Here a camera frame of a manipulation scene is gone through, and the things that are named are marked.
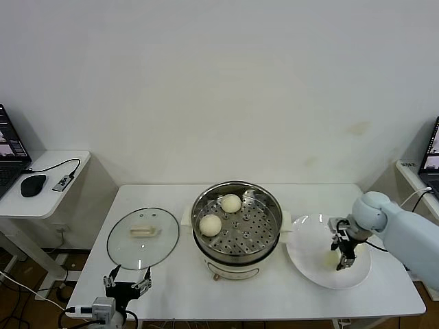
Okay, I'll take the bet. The cream electric cooker base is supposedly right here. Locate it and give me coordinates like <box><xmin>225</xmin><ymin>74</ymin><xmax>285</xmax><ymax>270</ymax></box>
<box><xmin>191</xmin><ymin>229</ymin><xmax>281</xmax><ymax>282</ymax></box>

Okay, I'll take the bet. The stainless steel steamer basket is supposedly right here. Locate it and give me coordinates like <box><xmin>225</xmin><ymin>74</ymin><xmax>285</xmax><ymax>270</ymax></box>
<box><xmin>180</xmin><ymin>180</ymin><xmax>293</xmax><ymax>258</ymax></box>

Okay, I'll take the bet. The glass lid with cream handle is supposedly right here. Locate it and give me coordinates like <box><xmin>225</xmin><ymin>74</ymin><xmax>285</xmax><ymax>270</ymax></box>
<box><xmin>106</xmin><ymin>206</ymin><xmax>180</xmax><ymax>271</ymax></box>

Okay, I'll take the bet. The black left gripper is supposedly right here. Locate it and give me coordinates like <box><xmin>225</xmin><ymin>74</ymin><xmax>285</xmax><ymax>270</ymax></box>
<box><xmin>102</xmin><ymin>263</ymin><xmax>153</xmax><ymax>310</ymax></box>

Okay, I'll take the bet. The grey usb hub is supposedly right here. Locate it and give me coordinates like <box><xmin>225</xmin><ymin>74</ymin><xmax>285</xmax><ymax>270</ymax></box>
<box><xmin>51</xmin><ymin>173</ymin><xmax>75</xmax><ymax>192</ymax></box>

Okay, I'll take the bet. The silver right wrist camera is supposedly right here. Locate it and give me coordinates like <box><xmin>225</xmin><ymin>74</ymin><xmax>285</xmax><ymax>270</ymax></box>
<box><xmin>328</xmin><ymin>216</ymin><xmax>351</xmax><ymax>240</ymax></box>

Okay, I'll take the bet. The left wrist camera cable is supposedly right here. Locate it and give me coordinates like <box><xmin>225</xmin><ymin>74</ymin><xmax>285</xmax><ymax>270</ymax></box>
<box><xmin>58</xmin><ymin>306</ymin><xmax>94</xmax><ymax>329</ymax></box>

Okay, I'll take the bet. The black laptop beside mouse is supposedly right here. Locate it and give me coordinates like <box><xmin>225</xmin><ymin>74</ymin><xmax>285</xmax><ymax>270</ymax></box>
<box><xmin>0</xmin><ymin>103</ymin><xmax>33</xmax><ymax>199</ymax></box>

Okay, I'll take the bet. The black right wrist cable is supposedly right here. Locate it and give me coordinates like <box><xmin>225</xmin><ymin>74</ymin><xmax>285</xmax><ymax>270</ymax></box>
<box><xmin>363</xmin><ymin>238</ymin><xmax>390</xmax><ymax>254</ymax></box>

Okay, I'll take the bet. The white floor cable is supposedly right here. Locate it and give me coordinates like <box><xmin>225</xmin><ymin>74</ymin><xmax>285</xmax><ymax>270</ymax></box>
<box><xmin>0</xmin><ymin>269</ymin><xmax>68</xmax><ymax>313</ymax></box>

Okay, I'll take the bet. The white round plate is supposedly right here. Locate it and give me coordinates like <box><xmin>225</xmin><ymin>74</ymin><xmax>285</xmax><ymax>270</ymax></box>
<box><xmin>285</xmin><ymin>212</ymin><xmax>372</xmax><ymax>291</ymax></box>

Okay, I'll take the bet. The white side table with mouse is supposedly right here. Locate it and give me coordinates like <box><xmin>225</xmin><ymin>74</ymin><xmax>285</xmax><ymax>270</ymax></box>
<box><xmin>0</xmin><ymin>149</ymin><xmax>92</xmax><ymax>285</ymax></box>

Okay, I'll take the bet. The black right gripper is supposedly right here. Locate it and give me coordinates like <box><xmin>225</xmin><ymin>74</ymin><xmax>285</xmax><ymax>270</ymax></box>
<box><xmin>329</xmin><ymin>236</ymin><xmax>359</xmax><ymax>272</ymax></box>

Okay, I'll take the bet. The black computer mouse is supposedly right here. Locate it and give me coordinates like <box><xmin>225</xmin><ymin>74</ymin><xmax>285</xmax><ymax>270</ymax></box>
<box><xmin>19</xmin><ymin>173</ymin><xmax>47</xmax><ymax>198</ymax></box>

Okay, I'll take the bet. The black usb hub cable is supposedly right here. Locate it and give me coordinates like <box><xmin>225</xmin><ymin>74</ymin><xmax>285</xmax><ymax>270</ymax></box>
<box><xmin>21</xmin><ymin>158</ymin><xmax>82</xmax><ymax>179</ymax></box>

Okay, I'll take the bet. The white laptop cable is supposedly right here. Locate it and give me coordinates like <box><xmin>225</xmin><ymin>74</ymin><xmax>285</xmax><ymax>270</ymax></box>
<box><xmin>399</xmin><ymin>186</ymin><xmax>434</xmax><ymax>210</ymax></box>

